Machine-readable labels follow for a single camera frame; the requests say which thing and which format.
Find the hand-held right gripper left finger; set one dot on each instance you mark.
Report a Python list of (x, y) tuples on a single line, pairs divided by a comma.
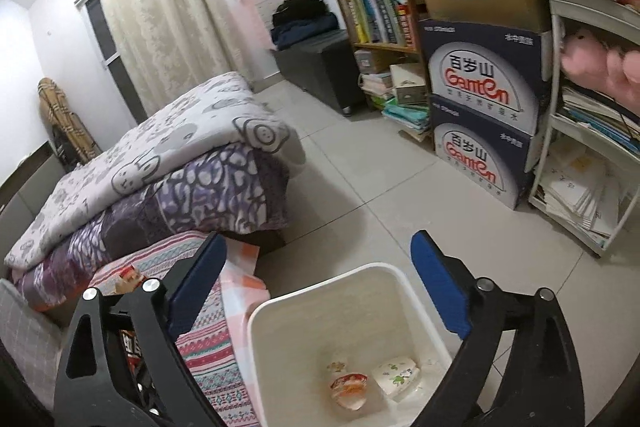
[(197, 287)]

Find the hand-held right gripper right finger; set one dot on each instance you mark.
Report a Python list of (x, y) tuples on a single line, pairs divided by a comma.
[(440, 292)]

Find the white plastic trash bin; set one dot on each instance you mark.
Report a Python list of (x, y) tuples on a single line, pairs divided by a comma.
[(300, 332)]

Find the orange checked cloth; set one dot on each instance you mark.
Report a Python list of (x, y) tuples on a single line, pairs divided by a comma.
[(245, 277)]

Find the red snack packet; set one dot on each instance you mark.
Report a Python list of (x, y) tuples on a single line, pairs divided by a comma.
[(129, 279)]

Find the striped patterned tablecloth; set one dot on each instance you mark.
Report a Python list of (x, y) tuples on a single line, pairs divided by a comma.
[(210, 357)]

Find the dark snack packet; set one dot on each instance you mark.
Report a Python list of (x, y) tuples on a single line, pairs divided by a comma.
[(134, 347)]

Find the purple patterned blanket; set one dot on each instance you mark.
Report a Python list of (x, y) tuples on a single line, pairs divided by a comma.
[(200, 192)]

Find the white printed paper cup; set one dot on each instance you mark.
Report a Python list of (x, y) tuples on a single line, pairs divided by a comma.
[(395, 377)]

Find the red label noodle cup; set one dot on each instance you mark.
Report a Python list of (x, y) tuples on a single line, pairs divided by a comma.
[(350, 387)]

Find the blue printed carton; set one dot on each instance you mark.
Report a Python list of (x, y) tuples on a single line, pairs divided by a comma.
[(475, 157), (480, 77)]

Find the white cartoon print quilt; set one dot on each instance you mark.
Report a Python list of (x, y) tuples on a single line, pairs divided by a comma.
[(150, 142)]

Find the orange bed sheet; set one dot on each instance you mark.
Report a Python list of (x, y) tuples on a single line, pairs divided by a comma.
[(42, 305)]

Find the pile of white papers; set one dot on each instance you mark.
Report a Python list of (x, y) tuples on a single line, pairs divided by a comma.
[(580, 197)]

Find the grey checked cushion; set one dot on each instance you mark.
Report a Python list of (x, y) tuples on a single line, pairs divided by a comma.
[(30, 332)]

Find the stack of teal books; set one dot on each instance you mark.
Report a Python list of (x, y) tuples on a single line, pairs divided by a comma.
[(407, 116)]

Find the black hanging handbag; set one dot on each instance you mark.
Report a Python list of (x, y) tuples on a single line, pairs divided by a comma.
[(62, 147)]

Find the small beige box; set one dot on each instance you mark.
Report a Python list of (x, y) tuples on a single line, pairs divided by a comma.
[(409, 84)]

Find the brown plaid cloth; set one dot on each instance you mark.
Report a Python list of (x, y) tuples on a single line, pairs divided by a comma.
[(65, 117)]

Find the stack of thin books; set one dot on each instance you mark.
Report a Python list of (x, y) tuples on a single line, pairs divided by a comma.
[(595, 112)]

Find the wooden bookshelf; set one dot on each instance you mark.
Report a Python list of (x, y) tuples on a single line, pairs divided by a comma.
[(385, 47)]

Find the dark storage bench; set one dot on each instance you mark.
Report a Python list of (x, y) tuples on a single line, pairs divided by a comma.
[(320, 67)]

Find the pink checked hanging cloth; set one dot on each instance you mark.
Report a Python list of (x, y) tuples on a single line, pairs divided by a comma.
[(252, 37)]

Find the dark window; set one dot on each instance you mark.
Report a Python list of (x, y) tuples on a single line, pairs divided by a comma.
[(100, 37)]

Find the cream lace curtain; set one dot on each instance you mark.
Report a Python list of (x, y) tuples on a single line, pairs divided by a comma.
[(165, 17)]

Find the pink plush toy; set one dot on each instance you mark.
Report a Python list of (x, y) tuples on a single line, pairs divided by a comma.
[(600, 67)]

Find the dark blue folded clothes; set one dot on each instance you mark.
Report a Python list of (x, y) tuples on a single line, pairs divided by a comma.
[(305, 32)]

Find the row of colourful books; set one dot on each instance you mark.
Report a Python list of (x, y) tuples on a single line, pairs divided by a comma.
[(380, 17)]

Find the black bag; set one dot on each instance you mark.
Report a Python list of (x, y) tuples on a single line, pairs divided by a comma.
[(300, 9)]

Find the white shelf unit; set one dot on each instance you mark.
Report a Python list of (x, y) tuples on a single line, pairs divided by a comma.
[(555, 12)]

